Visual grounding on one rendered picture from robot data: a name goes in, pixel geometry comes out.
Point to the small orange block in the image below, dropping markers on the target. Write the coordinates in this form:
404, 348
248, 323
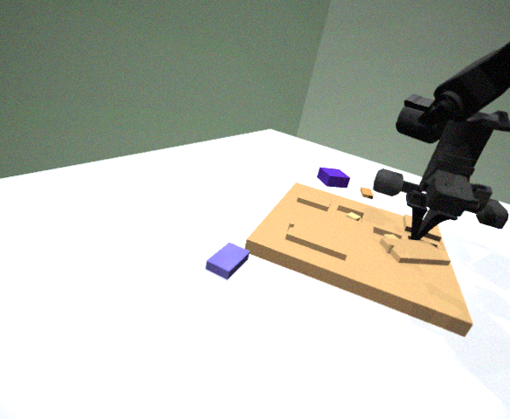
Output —
366, 193

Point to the tan puzzle board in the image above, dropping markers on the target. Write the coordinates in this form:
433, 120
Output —
307, 232

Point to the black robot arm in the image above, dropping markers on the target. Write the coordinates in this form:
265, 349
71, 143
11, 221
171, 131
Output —
454, 119

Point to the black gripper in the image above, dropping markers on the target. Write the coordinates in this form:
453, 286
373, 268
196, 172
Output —
392, 183

